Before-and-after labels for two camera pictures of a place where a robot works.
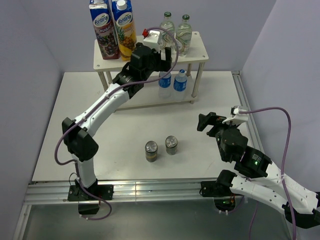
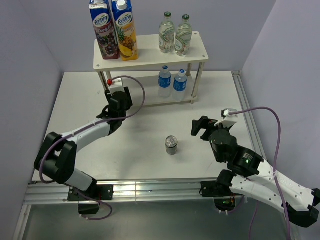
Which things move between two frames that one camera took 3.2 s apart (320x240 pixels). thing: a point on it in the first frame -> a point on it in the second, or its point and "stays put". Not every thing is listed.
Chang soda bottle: [184, 36] stays put
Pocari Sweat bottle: [164, 89] stays put
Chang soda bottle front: [166, 39] stays put
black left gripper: [163, 65] -> [126, 91]
